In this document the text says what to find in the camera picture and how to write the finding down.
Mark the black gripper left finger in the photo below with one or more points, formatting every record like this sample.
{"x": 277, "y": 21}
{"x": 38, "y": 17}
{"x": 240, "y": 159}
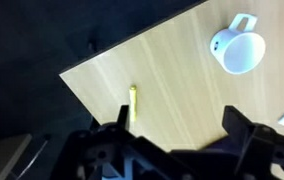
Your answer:
{"x": 123, "y": 117}

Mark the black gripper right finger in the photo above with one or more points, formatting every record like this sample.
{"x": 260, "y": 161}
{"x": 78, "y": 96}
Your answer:
{"x": 236, "y": 124}

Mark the yellow marker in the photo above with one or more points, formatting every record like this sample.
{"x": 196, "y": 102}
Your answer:
{"x": 133, "y": 102}

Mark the white cup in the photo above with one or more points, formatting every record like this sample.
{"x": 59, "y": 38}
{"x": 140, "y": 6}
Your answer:
{"x": 237, "y": 48}

